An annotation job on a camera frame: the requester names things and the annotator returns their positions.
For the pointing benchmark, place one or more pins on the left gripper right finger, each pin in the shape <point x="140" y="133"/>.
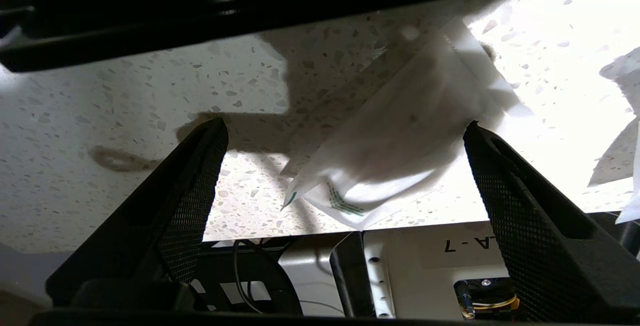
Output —
<point x="540" y="226"/>

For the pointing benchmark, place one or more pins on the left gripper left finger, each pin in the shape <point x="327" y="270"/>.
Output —
<point x="165" y="216"/>

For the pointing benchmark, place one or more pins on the clear plastic packet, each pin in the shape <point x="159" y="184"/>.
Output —
<point x="410" y="130"/>

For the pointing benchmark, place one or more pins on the black pull-out drawer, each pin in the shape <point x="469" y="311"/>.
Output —
<point x="200" y="0"/>

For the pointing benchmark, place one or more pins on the white robot base panel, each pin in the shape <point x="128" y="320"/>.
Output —
<point x="430" y="266"/>

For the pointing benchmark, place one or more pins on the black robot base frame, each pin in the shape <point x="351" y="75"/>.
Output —
<point x="260" y="271"/>

